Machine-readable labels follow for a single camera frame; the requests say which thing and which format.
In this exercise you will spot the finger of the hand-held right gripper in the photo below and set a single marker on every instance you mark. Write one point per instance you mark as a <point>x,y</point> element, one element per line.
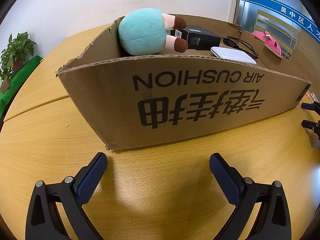
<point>311,105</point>
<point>311,125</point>

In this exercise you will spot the large potted green plant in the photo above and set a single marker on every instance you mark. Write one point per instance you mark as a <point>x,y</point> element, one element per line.
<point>17,47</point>

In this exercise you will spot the white power bank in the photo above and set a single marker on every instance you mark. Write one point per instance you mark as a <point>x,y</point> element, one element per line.
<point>232,55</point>

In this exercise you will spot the wooden desktop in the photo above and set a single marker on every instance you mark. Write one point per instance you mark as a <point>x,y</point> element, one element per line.
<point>62,135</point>

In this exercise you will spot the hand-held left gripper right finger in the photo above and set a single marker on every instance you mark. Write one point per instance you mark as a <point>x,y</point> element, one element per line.
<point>226,180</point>

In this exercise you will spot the glass door with blue banner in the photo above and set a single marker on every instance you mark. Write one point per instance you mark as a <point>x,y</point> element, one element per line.
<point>275,17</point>

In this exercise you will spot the printed cardboard box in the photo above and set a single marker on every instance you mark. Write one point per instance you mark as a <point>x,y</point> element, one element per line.
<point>175,105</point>

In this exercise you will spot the black product box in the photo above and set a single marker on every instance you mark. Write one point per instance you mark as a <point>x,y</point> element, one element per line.
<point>200,38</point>

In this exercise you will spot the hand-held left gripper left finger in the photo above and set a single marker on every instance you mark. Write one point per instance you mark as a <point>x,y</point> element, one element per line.
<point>91,177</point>

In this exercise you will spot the green cloth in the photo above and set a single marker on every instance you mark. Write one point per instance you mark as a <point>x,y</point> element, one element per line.
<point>22,72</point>

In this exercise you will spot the black sunglasses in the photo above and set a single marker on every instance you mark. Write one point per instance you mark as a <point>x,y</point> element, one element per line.
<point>231,42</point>

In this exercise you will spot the teal and pink plush toy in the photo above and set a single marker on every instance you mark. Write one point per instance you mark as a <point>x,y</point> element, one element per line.
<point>140,32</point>

